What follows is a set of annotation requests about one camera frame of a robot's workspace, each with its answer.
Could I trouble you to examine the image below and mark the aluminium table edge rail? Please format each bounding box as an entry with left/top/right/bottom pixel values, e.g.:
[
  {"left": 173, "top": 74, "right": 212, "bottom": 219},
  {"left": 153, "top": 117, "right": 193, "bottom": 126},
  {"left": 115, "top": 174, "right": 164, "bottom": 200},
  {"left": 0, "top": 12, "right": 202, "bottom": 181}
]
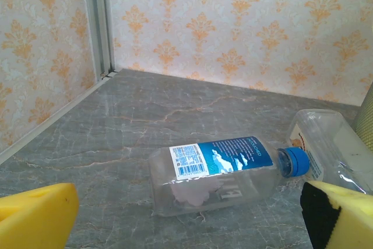
[{"left": 0, "top": 75, "right": 110, "bottom": 166}]

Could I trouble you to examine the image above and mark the clear bottle green white label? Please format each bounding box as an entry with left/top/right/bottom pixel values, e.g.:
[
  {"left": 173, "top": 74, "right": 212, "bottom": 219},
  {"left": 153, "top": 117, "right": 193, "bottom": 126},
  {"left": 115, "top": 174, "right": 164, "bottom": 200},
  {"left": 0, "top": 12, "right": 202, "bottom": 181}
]
[{"left": 287, "top": 108, "right": 373, "bottom": 196}]

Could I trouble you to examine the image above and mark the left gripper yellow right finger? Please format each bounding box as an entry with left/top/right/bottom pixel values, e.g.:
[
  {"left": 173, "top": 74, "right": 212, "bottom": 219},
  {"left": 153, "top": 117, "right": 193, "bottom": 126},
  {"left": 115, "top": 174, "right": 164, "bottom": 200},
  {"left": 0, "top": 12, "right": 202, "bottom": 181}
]
[{"left": 300, "top": 180, "right": 373, "bottom": 249}]

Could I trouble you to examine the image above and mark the round mesh waste bin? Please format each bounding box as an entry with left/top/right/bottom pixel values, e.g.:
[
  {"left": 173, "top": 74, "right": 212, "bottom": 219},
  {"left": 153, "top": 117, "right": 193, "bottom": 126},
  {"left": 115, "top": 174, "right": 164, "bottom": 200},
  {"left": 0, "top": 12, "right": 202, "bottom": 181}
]
[{"left": 353, "top": 81, "right": 373, "bottom": 146}]

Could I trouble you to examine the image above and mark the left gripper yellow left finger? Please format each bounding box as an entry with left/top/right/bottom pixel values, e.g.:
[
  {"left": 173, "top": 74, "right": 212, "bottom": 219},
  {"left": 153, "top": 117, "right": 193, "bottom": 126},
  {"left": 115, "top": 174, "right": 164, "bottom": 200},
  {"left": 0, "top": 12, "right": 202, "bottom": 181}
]
[{"left": 0, "top": 183, "right": 80, "bottom": 249}]

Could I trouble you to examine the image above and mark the blue label blue cap bottle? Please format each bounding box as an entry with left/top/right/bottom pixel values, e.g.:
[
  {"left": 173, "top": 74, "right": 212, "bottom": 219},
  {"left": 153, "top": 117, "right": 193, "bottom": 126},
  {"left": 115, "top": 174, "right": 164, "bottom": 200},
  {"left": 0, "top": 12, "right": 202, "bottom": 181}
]
[{"left": 147, "top": 135, "right": 310, "bottom": 218}]

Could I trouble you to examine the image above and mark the aluminium frame post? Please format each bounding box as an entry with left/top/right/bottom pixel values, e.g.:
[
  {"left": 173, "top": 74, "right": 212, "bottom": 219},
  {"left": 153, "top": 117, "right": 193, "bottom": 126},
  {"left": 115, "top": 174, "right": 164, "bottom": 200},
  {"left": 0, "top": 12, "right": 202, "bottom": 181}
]
[{"left": 80, "top": 0, "right": 118, "bottom": 82}]

